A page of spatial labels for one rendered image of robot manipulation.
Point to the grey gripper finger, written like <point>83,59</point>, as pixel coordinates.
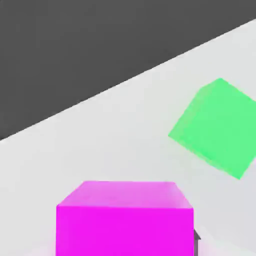
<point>196,243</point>

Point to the small magenta cube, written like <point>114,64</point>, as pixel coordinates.
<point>124,230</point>

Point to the small green cube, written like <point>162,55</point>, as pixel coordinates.
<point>218,128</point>

